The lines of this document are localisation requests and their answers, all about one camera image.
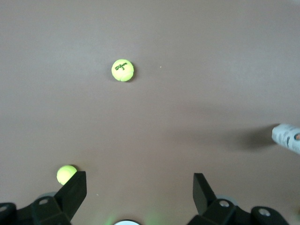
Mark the clear tennis ball can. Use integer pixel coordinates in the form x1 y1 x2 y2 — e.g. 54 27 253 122
271 123 300 155

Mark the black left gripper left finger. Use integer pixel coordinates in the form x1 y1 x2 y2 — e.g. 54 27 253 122
0 171 88 225

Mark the yellow tennis ball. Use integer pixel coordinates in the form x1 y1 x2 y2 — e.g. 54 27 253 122
56 165 78 186
111 59 135 83

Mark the brown table mat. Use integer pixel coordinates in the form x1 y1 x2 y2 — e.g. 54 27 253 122
0 0 300 225

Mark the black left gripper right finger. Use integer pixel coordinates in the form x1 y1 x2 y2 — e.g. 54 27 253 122
187 172 290 225

